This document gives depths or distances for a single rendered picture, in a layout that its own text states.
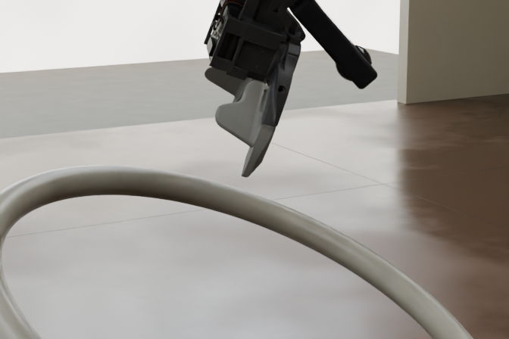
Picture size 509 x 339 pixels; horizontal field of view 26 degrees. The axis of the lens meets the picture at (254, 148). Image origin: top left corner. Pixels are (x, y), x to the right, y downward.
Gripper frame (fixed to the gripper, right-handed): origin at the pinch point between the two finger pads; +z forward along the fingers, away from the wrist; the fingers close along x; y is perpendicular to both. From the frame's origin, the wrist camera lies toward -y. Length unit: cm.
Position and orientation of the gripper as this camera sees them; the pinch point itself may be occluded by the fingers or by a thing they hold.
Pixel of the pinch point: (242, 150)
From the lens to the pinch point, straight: 114.2
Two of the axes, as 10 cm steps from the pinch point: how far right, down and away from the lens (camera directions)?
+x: 1.2, 4.0, -9.1
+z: -3.6, 8.7, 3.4
